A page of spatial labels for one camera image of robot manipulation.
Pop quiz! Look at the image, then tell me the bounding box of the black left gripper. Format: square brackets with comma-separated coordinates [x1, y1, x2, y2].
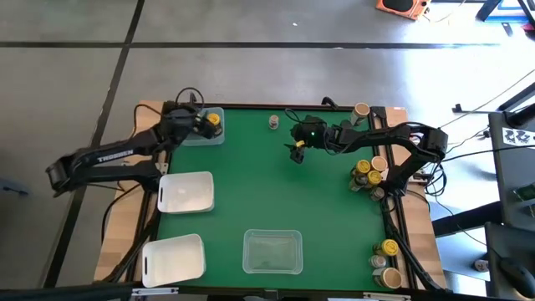
[160, 101, 223, 143]

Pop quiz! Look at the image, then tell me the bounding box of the blue-grey floor object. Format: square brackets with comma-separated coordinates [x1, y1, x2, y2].
[0, 177, 31, 197]

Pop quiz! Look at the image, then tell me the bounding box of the orange box with black disc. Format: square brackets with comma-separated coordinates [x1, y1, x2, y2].
[374, 0, 432, 21]

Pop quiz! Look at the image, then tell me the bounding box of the black floor stand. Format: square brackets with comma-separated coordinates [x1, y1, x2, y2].
[453, 81, 535, 115]

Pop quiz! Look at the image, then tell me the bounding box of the small clear plastic bin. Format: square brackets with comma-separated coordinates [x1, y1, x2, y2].
[181, 107, 226, 146]

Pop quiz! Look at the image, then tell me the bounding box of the white plastic bin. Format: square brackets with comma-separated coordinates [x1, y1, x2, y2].
[141, 233, 206, 288]
[157, 171, 216, 215]

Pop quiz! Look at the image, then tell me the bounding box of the black rig bar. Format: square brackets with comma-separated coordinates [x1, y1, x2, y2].
[0, 282, 135, 301]

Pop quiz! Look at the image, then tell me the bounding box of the small multicoloured box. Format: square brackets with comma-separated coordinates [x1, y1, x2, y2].
[349, 171, 369, 192]

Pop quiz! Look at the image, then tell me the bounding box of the kraft-lid spice jar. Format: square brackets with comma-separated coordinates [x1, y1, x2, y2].
[370, 155, 389, 172]
[371, 267, 404, 290]
[349, 102, 371, 127]

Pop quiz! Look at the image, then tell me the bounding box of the grey desk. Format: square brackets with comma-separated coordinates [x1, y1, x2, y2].
[484, 110, 535, 301]

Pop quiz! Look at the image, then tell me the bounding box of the large clear plastic bin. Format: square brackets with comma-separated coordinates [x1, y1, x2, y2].
[242, 228, 303, 275]

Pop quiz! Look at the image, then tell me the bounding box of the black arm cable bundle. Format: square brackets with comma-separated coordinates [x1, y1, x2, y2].
[417, 158, 448, 197]

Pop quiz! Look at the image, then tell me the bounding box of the black computer mouse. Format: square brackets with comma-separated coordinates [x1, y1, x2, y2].
[499, 257, 535, 298]

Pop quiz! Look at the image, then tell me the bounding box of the white paper with black marker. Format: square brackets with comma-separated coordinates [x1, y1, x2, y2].
[502, 127, 535, 147]

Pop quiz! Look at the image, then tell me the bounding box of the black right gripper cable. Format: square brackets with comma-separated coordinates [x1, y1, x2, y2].
[283, 107, 303, 126]

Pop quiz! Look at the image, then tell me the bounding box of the black table frame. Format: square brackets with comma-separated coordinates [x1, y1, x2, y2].
[96, 101, 451, 293]

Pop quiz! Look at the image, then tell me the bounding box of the silver metal bracket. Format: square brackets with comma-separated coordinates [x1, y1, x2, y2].
[131, 286, 180, 298]
[362, 291, 413, 301]

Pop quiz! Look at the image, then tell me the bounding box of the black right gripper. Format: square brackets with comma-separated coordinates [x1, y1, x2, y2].
[283, 116, 331, 165]

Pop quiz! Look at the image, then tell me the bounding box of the green device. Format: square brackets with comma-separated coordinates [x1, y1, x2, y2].
[512, 183, 535, 218]

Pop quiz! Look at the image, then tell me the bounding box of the green table mat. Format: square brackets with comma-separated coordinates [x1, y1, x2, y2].
[155, 107, 393, 293]

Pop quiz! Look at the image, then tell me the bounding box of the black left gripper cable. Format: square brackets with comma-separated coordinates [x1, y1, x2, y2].
[174, 86, 206, 110]

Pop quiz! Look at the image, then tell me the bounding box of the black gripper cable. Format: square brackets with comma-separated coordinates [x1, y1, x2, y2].
[283, 107, 303, 126]
[174, 86, 206, 110]

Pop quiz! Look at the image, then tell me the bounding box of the black desk leg bar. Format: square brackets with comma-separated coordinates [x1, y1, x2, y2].
[432, 200, 502, 238]

